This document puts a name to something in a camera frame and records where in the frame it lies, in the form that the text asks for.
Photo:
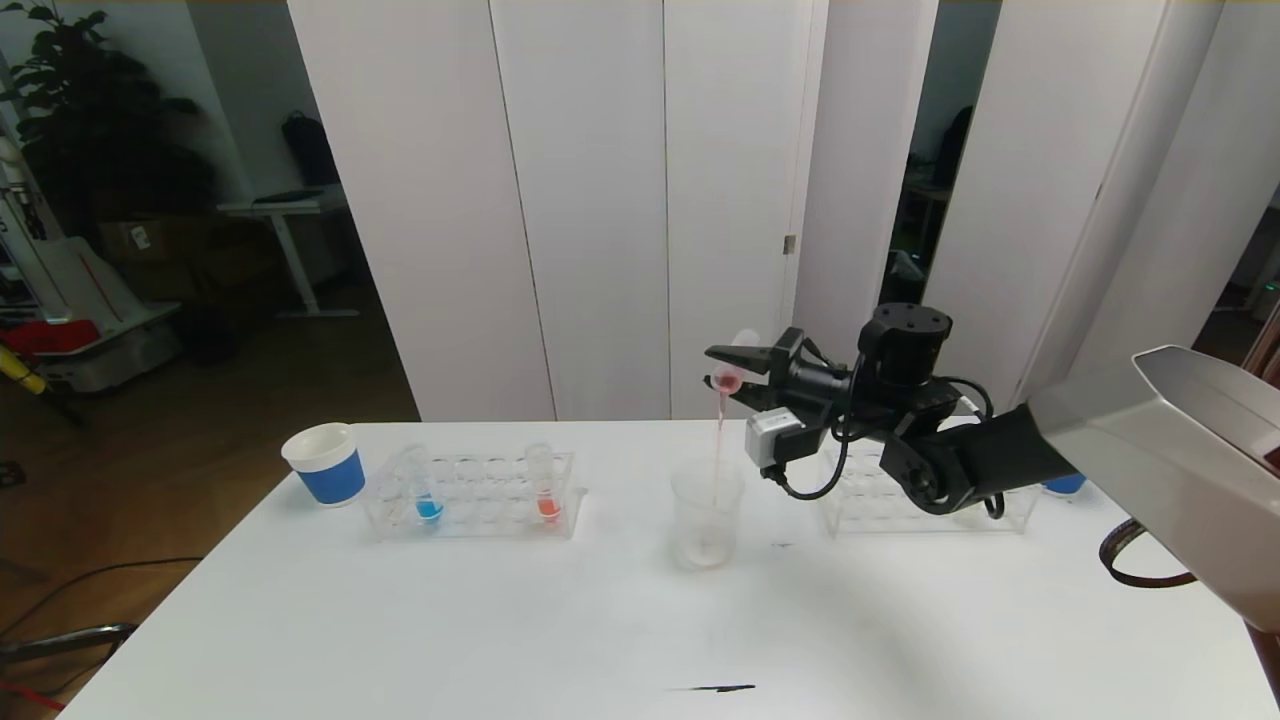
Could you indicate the yellow tool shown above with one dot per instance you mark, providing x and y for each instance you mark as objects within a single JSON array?
[{"x": 22, "y": 376}]

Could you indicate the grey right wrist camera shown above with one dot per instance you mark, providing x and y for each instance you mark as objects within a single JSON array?
[{"x": 773, "y": 438}]

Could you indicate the white office desk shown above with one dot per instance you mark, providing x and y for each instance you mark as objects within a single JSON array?
[{"x": 290, "y": 208}]

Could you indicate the white wheeled machine base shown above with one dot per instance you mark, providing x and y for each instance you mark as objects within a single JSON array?
[{"x": 110, "y": 343}]

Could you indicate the clear glass beaker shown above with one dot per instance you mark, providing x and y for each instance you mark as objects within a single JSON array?
[{"x": 706, "y": 540}]

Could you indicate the black backpack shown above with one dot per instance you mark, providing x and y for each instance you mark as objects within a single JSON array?
[{"x": 310, "y": 153}]

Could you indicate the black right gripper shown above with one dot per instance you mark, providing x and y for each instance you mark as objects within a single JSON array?
[{"x": 787, "y": 358}]

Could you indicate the blue and white paper cup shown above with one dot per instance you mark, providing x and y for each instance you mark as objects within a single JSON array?
[
  {"x": 1062, "y": 485},
  {"x": 333, "y": 478}
]

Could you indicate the grey metal chair leg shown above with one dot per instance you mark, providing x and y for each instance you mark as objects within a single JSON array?
[{"x": 100, "y": 635}]

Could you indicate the white partition panel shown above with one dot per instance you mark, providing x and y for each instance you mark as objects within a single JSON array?
[
  {"x": 590, "y": 200},
  {"x": 420, "y": 200},
  {"x": 1030, "y": 200},
  {"x": 850, "y": 150},
  {"x": 735, "y": 200},
  {"x": 1180, "y": 250}
]

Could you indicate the clear acrylic test tube rack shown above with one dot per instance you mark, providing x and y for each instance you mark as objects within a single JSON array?
[
  {"x": 860, "y": 515},
  {"x": 480, "y": 502}
]

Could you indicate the test tube with blue pigment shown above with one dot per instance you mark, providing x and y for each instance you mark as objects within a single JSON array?
[{"x": 430, "y": 510}]

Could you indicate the brown metal stand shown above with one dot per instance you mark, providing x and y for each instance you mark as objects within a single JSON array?
[{"x": 1270, "y": 350}]

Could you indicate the dark green potted plant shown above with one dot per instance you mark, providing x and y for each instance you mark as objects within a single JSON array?
[{"x": 100, "y": 130}]

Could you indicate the silver and black right arm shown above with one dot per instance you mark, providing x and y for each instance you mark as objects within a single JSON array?
[{"x": 1180, "y": 460}]

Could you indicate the brown cardboard box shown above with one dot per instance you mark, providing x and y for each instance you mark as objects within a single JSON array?
[{"x": 165, "y": 253}]

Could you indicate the test tube with red pigment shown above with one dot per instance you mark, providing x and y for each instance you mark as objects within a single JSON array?
[
  {"x": 730, "y": 380},
  {"x": 548, "y": 507}
]

